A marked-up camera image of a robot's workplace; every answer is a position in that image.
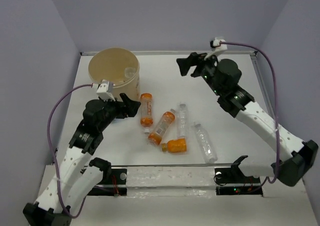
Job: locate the clear bottle inside bin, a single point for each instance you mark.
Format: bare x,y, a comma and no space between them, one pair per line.
116,82

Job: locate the short orange bottle yellow cap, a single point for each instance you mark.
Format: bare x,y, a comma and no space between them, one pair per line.
175,146

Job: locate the orange bottle with white cap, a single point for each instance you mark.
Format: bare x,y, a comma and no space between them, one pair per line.
146,112

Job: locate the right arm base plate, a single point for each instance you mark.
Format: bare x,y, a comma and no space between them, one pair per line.
232,182

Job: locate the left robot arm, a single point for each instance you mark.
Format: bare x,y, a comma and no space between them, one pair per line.
79,172

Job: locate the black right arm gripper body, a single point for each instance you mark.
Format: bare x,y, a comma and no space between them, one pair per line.
204,70

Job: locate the clear crushed plastic bottle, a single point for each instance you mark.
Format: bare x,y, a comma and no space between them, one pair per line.
182,120

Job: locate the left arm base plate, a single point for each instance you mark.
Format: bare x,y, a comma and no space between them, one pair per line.
111,185

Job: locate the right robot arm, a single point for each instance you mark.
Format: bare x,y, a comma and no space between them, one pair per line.
294,156

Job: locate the beige plastic bin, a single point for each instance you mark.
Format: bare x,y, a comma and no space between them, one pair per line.
110,64

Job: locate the clear bottle blue green label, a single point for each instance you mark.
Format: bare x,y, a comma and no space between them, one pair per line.
129,72

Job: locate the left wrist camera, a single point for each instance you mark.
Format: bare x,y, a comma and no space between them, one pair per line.
104,90

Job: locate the tall orange juice bottle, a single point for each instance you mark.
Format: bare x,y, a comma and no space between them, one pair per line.
166,120

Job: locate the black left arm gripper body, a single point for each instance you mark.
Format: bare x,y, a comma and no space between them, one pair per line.
112,110

